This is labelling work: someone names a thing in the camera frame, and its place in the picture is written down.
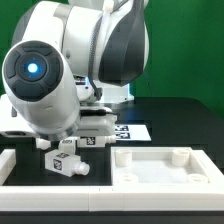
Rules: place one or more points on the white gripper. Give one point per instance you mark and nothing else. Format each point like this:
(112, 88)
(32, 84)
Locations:
(92, 122)

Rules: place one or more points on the white marker sheet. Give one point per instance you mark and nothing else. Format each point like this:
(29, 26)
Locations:
(132, 132)

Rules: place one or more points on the white U-shaped fence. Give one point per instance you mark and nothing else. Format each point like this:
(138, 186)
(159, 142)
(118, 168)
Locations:
(124, 197)

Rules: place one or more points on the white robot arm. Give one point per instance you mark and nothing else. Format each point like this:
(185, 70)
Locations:
(105, 41)

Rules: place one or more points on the white square tabletop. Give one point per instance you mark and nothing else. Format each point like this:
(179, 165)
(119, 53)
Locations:
(162, 165)

